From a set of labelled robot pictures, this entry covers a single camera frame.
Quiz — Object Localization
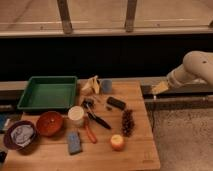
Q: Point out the purple bowl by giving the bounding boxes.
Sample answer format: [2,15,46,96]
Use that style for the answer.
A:
[3,120,37,150]

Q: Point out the black dish brush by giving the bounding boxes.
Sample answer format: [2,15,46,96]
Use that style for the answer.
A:
[82,98,111,129]

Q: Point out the blue sponge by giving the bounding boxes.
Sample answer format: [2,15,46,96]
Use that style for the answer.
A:
[67,131,82,155]

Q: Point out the yellow red apple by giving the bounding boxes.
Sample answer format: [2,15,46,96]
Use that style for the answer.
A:
[110,134,125,151]

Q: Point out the red bowl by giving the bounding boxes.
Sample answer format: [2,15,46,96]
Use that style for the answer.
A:
[36,111,63,137]

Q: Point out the white paper cup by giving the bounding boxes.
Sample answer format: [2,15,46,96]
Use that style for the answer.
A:
[68,106,84,127]

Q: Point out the blue cup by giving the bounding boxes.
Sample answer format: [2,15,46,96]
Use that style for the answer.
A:
[101,79,112,94]

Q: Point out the crumpled white cloth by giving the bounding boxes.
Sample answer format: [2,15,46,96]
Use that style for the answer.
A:
[11,125,34,147]

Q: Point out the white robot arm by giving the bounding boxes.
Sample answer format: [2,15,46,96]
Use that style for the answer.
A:
[151,51,213,96]

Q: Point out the dark grape bunch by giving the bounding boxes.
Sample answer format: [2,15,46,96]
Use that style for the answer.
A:
[122,110,135,137]

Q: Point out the green plastic tray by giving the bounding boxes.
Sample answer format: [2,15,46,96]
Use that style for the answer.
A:
[17,76,77,111]

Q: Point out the black rectangular block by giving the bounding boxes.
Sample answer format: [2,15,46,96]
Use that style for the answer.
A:
[107,97,126,110]

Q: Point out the orange carrot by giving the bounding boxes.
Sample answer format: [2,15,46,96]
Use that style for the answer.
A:
[84,120,97,144]

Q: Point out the metal rail frame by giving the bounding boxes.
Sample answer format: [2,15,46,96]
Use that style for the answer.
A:
[0,0,213,37]

